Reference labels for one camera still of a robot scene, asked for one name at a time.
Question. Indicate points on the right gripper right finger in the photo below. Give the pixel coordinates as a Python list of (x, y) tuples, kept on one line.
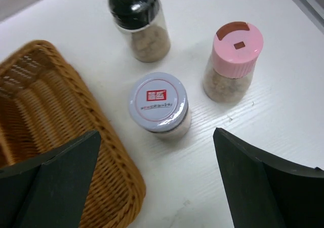
[(264, 190)]

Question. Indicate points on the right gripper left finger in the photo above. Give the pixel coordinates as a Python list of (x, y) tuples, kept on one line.
[(50, 190)]

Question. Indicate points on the red label spice jar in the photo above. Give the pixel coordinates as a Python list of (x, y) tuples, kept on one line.
[(158, 103)]

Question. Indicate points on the black cap pepper shaker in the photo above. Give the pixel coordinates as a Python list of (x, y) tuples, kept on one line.
[(143, 25)]

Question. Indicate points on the brown wicker divided tray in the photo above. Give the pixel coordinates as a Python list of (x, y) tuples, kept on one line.
[(44, 104)]

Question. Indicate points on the pink cap spice shaker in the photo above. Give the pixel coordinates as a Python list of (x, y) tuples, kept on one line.
[(230, 68)]

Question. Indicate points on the aluminium table edge rail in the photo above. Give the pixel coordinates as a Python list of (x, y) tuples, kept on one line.
[(306, 0)]

